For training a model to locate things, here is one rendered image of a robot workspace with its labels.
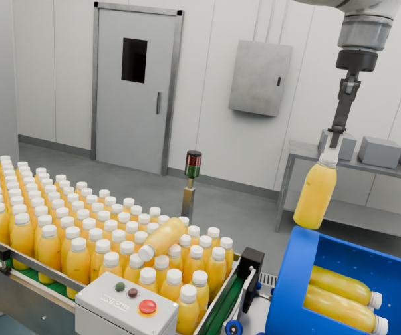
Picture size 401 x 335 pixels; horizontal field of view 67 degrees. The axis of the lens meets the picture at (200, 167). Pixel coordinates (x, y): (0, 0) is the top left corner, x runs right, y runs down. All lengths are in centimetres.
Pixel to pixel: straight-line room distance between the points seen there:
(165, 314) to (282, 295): 26
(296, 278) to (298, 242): 9
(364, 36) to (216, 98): 346
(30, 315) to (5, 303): 12
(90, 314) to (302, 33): 370
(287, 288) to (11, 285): 84
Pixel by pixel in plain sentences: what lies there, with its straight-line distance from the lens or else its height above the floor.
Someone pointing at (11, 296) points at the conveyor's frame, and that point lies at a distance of 120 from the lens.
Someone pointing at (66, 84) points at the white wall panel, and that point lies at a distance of 509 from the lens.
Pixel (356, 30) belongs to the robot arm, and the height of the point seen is 169.
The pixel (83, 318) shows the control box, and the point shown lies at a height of 105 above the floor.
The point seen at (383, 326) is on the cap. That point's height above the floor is 111.
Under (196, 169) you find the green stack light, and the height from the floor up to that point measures 119.
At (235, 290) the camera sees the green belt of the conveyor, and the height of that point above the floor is 89.
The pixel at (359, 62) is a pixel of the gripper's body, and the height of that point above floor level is 164.
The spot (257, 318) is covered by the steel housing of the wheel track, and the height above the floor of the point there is 93.
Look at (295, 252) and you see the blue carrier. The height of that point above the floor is 122.
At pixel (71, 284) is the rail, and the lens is 98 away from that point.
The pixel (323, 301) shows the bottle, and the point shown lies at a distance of 81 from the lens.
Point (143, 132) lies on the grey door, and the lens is 444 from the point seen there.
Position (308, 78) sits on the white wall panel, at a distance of 399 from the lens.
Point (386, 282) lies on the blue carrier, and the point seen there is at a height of 110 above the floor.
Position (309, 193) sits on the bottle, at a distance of 75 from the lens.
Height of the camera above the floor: 159
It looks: 18 degrees down
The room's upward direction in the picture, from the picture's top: 8 degrees clockwise
